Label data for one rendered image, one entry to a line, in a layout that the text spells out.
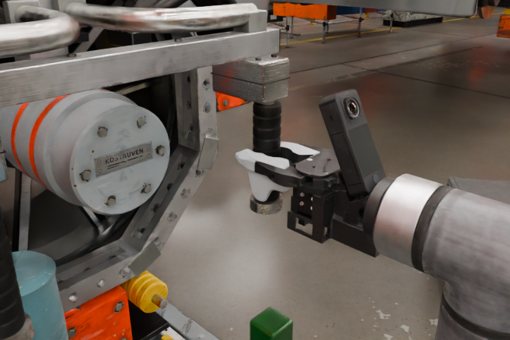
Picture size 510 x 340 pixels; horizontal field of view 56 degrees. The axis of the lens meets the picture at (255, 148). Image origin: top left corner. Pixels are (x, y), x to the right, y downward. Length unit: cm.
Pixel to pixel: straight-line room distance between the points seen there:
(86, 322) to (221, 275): 104
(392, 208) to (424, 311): 126
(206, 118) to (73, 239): 31
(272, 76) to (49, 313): 37
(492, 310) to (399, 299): 128
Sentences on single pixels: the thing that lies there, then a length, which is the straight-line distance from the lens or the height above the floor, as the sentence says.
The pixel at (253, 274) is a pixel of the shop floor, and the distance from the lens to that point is 181.
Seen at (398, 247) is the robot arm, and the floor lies 80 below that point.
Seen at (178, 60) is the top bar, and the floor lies 96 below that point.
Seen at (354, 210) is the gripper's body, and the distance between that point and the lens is 55.
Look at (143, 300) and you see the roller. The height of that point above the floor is 52.
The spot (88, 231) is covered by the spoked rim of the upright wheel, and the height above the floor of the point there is 62.
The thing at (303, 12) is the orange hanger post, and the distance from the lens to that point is 497.
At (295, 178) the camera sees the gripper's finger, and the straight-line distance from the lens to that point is 54.
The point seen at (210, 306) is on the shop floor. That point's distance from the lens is 167.
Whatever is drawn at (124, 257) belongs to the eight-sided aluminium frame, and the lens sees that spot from 81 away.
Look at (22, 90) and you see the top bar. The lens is 44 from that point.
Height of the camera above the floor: 106
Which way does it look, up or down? 21 degrees down
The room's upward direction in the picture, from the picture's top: straight up
